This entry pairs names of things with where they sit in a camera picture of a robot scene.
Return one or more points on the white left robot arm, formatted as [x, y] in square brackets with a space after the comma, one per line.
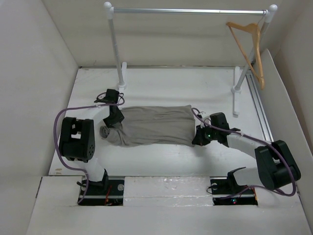
[77, 136]

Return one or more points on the grey trousers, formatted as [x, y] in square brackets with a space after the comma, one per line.
[145, 125]

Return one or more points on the aluminium side rail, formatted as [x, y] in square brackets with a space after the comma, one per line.
[262, 118]

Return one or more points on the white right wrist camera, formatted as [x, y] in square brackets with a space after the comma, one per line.
[204, 119]

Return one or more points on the wooden clothes hanger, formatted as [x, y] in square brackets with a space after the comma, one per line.
[252, 49]

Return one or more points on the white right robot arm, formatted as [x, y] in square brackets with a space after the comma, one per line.
[276, 166]

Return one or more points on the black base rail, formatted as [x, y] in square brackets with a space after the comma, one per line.
[113, 195]

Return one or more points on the white metal clothes rack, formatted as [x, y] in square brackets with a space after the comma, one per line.
[238, 78]

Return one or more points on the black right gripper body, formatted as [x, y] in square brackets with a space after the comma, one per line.
[207, 134]

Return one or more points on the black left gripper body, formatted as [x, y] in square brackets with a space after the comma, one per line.
[113, 119]

